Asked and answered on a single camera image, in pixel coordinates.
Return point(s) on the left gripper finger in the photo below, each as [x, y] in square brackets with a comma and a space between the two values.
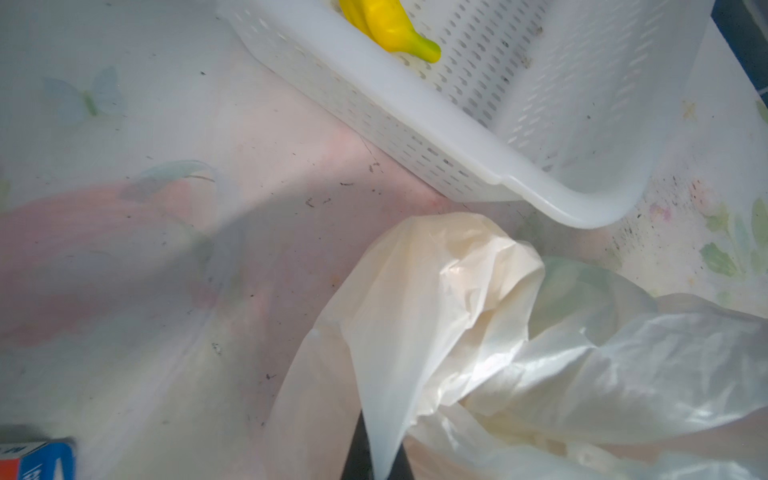
[358, 465]

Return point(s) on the white plastic bag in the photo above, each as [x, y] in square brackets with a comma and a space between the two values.
[452, 351]

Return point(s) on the white plastic basket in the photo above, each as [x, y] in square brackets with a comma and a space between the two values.
[563, 104]

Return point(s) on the yellow toy banana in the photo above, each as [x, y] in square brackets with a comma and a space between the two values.
[387, 24]

